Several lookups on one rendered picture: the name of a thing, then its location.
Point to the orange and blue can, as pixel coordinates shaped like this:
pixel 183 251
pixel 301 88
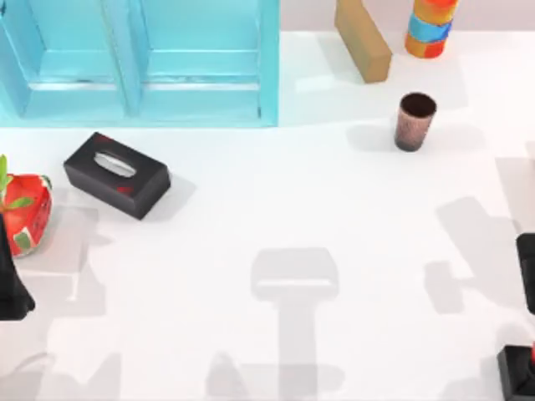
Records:
pixel 428 29

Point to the black tissue box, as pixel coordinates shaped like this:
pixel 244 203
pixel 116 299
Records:
pixel 125 188

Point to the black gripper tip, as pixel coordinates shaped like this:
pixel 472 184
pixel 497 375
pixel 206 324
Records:
pixel 9 275

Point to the brown cardboard block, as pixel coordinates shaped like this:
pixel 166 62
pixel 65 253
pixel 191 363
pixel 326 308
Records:
pixel 368 42

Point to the black block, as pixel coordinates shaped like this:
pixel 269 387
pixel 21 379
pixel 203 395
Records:
pixel 527 271

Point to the light blue rack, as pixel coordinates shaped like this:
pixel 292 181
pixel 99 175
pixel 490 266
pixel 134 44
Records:
pixel 138 62

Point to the dark brown cup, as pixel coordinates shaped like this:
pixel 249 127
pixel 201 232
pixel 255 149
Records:
pixel 411 125

